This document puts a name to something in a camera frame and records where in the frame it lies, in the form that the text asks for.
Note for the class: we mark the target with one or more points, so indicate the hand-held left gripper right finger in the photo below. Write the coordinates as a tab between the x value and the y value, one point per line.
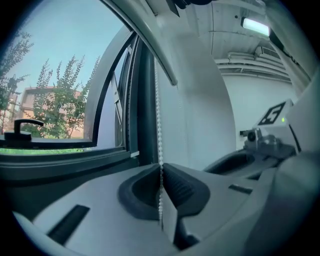
212	205

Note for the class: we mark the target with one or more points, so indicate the white ceiling pipes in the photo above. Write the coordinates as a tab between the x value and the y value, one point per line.
250	65

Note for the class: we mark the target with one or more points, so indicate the black head-mounted camera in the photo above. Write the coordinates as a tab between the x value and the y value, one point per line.
180	3

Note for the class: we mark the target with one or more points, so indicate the white air vent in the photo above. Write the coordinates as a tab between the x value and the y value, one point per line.
268	52

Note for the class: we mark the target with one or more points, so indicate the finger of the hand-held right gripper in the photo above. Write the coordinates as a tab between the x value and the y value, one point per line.
232	163

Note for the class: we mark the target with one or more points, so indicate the green shrubs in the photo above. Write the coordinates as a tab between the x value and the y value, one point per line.
37	151

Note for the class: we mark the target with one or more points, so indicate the person's white shirt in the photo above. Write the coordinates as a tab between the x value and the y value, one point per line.
307	120

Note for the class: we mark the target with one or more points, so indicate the black open window sash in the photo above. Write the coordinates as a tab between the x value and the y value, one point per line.
110	75

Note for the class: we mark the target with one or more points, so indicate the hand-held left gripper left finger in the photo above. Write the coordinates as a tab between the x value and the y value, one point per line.
100	220

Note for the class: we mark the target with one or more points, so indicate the orange brick building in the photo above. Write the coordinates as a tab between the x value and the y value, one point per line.
30	105

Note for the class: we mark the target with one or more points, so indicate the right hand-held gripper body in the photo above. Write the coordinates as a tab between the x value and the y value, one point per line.
272	135

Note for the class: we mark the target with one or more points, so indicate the rectangular ceiling light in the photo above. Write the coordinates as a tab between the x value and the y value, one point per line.
255	27

